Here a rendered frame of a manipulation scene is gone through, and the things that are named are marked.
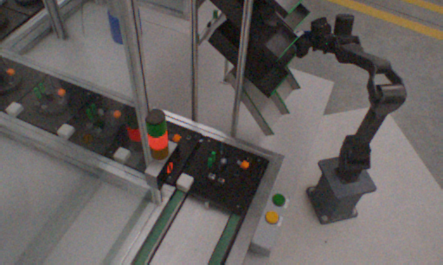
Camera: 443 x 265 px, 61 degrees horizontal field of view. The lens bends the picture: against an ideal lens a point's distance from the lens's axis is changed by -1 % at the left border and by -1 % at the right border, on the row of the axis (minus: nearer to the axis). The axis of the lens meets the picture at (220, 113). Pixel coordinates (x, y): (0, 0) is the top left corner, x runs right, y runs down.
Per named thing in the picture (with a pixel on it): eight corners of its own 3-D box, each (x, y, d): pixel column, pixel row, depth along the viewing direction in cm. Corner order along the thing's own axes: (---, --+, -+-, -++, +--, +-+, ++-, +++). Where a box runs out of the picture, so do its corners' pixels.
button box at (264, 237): (288, 203, 135) (292, 195, 130) (268, 258, 122) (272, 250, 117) (269, 196, 137) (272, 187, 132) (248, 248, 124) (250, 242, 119)
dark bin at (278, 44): (294, 41, 124) (308, 28, 117) (275, 62, 116) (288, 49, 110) (231, -19, 123) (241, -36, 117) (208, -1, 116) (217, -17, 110)
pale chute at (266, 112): (281, 114, 150) (290, 113, 147) (265, 136, 143) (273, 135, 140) (243, 55, 142) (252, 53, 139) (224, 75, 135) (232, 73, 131)
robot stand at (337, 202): (357, 216, 137) (377, 189, 122) (321, 225, 134) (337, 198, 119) (340, 182, 146) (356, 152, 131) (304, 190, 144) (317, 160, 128)
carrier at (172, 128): (202, 137, 146) (202, 115, 137) (172, 187, 132) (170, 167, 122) (148, 115, 152) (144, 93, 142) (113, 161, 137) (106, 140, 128)
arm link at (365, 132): (410, 94, 95) (400, 76, 99) (382, 96, 94) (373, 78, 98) (366, 163, 119) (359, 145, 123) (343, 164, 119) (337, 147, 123)
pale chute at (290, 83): (292, 89, 160) (301, 87, 156) (278, 109, 152) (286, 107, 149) (257, 33, 151) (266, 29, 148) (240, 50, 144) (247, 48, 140)
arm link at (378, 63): (405, 102, 98) (412, 61, 94) (375, 104, 97) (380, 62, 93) (355, 74, 125) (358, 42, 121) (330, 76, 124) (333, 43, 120)
